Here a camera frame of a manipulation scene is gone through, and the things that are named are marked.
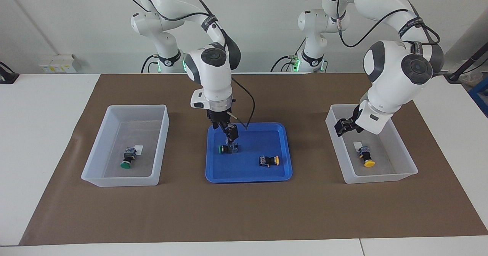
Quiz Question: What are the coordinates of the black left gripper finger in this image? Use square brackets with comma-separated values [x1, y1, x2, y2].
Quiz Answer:
[334, 118, 357, 137]

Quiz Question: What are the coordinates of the yellow push button switch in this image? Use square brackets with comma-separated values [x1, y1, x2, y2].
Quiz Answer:
[258, 155, 280, 168]
[358, 146, 375, 168]

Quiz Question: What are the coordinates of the blue plastic tray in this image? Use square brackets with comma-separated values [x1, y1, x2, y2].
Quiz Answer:
[205, 122, 293, 183]

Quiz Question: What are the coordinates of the translucent white plastic box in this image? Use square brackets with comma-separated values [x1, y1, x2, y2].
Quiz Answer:
[325, 103, 419, 184]
[81, 104, 170, 187]

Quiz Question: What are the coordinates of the brown table mat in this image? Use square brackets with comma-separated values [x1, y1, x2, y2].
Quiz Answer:
[19, 73, 488, 246]

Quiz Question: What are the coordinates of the black stand pole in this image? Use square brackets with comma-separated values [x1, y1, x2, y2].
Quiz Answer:
[444, 43, 488, 83]

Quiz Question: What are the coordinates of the blue crate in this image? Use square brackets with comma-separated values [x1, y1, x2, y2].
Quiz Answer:
[468, 77, 488, 116]

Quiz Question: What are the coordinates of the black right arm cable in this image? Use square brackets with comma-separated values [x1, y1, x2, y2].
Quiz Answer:
[130, 0, 256, 131]

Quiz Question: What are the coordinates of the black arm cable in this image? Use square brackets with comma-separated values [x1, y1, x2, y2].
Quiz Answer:
[335, 0, 441, 48]
[130, 0, 256, 131]

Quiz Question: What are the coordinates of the black base cable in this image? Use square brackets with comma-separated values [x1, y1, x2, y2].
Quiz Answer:
[271, 55, 302, 72]
[141, 54, 159, 74]

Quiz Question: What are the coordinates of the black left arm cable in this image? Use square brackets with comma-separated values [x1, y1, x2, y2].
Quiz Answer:
[335, 0, 441, 48]

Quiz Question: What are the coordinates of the white wall socket box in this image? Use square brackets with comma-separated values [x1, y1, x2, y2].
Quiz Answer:
[38, 54, 82, 74]

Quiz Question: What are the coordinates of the black clamp mount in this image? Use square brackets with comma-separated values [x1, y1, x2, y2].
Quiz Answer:
[0, 62, 19, 84]

